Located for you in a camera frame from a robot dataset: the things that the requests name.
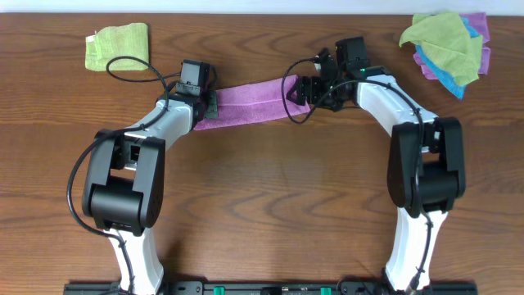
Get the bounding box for purple microfiber cloth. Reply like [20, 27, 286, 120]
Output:
[194, 78, 287, 131]
[401, 12, 490, 87]

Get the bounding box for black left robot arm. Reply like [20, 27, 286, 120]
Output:
[80, 60, 218, 294]

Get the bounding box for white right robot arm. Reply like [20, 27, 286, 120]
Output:
[280, 37, 466, 294]

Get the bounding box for folded green microfiber cloth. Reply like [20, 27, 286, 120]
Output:
[84, 23, 149, 71]

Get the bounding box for blue microfiber cloth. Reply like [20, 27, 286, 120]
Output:
[413, 16, 481, 101]

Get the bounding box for green crumpled microfiber cloth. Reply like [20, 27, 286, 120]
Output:
[399, 12, 484, 86]

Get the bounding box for black right camera cable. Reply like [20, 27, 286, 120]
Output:
[279, 57, 434, 292]

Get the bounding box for black camera cable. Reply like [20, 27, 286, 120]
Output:
[279, 57, 434, 292]
[65, 56, 183, 295]

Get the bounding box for black left camera cable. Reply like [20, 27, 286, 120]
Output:
[65, 56, 183, 295]

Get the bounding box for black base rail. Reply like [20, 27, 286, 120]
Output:
[63, 281, 479, 295]

